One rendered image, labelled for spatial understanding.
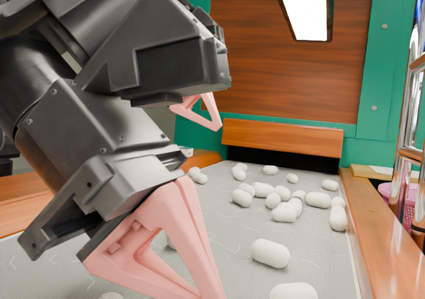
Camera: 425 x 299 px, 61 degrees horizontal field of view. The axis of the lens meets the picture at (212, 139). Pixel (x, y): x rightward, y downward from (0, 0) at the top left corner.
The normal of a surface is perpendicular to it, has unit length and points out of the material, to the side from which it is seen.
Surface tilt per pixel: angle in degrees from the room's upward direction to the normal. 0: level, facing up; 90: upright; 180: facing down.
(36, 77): 59
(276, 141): 90
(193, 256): 104
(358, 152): 90
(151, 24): 90
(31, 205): 45
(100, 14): 77
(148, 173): 40
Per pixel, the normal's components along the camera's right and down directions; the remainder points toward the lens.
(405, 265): 0.10, -0.99
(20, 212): 0.74, -0.62
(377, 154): -0.30, 0.04
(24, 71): 0.22, -0.43
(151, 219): -0.04, 0.30
